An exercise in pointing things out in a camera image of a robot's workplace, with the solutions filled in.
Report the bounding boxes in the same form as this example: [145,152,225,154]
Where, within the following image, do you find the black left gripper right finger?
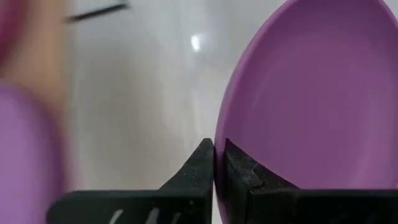
[221,138,398,224]

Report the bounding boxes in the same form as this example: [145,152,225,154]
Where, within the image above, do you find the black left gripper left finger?
[45,138,216,224]

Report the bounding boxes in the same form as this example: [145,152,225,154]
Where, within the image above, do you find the purple round plate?
[0,80,68,224]
[213,0,398,224]

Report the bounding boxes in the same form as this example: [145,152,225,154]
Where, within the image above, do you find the white table mat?
[60,0,398,203]

